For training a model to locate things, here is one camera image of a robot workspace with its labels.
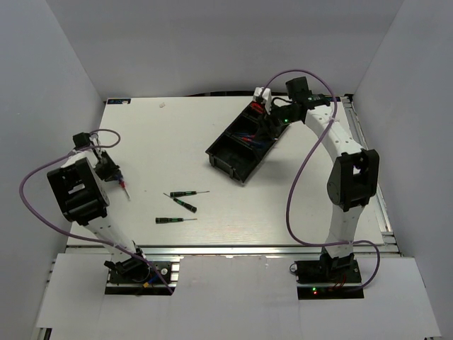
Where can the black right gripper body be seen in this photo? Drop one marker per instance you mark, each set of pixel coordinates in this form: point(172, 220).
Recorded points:
point(282, 116)

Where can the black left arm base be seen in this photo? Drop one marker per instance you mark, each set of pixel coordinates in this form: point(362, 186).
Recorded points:
point(134, 277)

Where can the blue table label left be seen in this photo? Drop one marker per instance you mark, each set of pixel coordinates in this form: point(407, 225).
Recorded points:
point(118, 101)

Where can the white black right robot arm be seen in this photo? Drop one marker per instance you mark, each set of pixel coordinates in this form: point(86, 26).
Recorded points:
point(340, 146)

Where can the black three-compartment bin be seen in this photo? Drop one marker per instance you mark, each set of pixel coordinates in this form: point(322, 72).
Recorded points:
point(232, 155)

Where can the blue red screwdriver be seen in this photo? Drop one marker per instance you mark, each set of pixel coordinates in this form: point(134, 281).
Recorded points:
point(258, 144)
point(122, 184)
point(242, 135)

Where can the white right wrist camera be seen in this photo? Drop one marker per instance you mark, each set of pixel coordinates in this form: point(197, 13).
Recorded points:
point(263, 96)

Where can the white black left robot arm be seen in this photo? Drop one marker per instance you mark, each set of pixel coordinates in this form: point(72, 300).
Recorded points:
point(78, 186)

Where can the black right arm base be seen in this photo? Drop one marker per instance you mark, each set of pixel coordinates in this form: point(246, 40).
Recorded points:
point(328, 278)

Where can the green black precision screwdriver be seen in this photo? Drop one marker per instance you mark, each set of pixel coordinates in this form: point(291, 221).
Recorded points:
point(167, 220)
point(178, 194)
point(187, 206)

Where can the aluminium table edge rail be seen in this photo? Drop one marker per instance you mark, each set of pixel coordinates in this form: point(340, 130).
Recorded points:
point(365, 183)

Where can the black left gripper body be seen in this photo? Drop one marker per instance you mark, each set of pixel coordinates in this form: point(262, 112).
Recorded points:
point(107, 167)

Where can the red black utility knife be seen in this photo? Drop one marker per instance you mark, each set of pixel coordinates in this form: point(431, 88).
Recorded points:
point(257, 107)

